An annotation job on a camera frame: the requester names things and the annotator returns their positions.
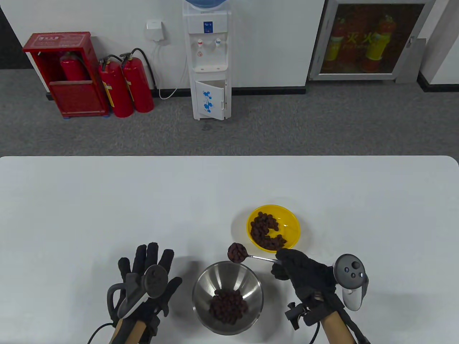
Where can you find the white water dispenser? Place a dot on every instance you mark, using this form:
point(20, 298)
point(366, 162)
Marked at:
point(208, 57)

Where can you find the yellow plastic bowl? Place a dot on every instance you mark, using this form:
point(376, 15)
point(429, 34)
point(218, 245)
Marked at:
point(292, 229)

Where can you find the red fire extinguisher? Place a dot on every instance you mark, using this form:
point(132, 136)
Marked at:
point(140, 86)
point(73, 70)
point(116, 93)

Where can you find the heap of dry cranberries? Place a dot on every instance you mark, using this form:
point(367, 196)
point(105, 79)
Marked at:
point(227, 306)

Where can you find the person's left forearm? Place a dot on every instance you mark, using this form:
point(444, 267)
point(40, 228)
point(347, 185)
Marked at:
point(131, 331)

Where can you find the person's right hand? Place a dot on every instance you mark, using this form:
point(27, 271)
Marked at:
point(308, 276)

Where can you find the brown cereal pieces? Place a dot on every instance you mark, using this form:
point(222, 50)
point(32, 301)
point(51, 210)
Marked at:
point(260, 229)

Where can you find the grey tracking controller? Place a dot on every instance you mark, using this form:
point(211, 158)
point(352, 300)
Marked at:
point(155, 280)
point(349, 272)

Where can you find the white wall box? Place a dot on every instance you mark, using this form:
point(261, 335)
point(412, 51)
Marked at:
point(155, 30)

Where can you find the red fire extinguisher cabinet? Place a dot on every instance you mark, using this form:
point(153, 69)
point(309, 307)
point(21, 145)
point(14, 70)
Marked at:
point(77, 98)

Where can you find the spoonful of dry cranberries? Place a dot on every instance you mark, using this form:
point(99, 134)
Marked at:
point(236, 252)

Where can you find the steel spoon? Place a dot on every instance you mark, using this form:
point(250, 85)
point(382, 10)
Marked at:
point(260, 258)

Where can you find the blue water bottle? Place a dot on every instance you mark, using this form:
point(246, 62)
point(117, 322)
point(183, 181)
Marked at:
point(206, 3)

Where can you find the person's left hand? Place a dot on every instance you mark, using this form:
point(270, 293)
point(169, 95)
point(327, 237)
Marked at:
point(152, 255)

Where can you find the steel mixing bowl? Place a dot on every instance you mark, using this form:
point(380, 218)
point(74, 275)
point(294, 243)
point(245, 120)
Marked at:
point(251, 283)

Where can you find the grey glass-door fire cabinet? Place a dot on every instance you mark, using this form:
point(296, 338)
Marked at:
point(373, 39)

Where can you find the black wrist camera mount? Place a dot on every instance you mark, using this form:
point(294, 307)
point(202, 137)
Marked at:
point(296, 315)
point(150, 328)

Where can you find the person's right forearm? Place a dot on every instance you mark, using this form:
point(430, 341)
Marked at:
point(333, 329)

